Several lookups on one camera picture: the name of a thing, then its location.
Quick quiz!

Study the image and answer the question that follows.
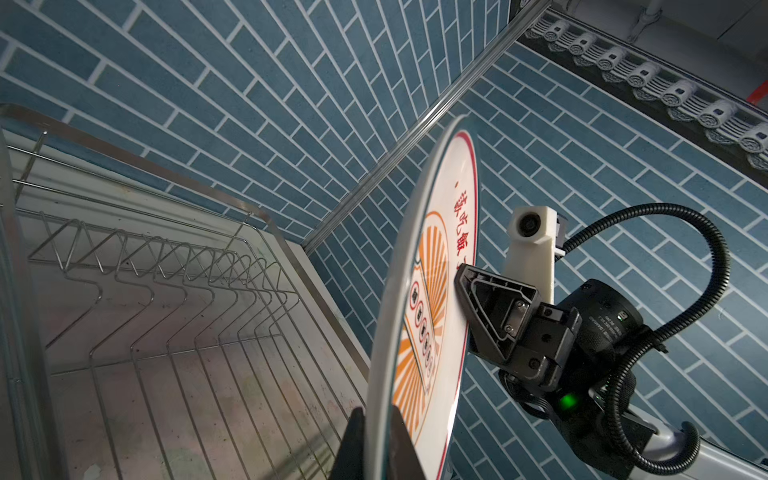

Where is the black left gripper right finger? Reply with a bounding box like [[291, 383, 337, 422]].
[[388, 405, 426, 480]]

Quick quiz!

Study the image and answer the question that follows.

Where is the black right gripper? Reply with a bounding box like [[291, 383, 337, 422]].
[[454, 264, 650, 456]]

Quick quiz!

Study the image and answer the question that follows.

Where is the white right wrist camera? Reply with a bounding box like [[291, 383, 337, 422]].
[[502, 206, 568, 304]]

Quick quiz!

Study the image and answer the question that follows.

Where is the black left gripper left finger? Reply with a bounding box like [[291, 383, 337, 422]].
[[328, 407, 365, 480]]

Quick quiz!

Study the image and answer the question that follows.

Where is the orange sunburst white plate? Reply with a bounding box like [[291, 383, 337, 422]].
[[363, 115, 480, 479]]

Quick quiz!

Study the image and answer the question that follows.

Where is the chrome wire dish rack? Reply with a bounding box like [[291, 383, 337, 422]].
[[1, 104, 366, 479]]

